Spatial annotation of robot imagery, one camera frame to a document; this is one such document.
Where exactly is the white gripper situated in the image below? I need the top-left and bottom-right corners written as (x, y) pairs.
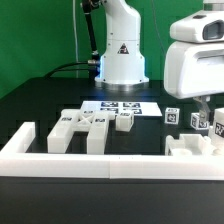
top-left (164, 42), bottom-right (224, 123)

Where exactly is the white chair seat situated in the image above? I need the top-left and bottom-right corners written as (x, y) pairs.
top-left (165, 134), bottom-right (216, 156)

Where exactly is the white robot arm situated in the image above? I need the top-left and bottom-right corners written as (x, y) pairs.
top-left (82, 0), bottom-right (224, 122)

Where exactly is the white sheet with tags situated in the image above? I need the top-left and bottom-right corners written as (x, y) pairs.
top-left (81, 101), bottom-right (162, 117)

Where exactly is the white tagged block part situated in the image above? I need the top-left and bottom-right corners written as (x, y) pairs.
top-left (115, 111), bottom-right (134, 132)

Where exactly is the white U-shaped fence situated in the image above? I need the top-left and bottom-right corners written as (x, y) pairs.
top-left (0, 122), bottom-right (224, 181)

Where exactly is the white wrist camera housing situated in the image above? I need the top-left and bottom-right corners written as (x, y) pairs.
top-left (170, 14), bottom-right (224, 43)

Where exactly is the black cable bundle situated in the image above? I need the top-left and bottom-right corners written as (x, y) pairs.
top-left (44, 9), bottom-right (101, 79)

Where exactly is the white chair back frame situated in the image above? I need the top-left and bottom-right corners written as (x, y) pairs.
top-left (47, 109), bottom-right (115, 155)

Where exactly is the white thin cable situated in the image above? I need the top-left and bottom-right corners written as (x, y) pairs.
top-left (72, 0), bottom-right (80, 79)

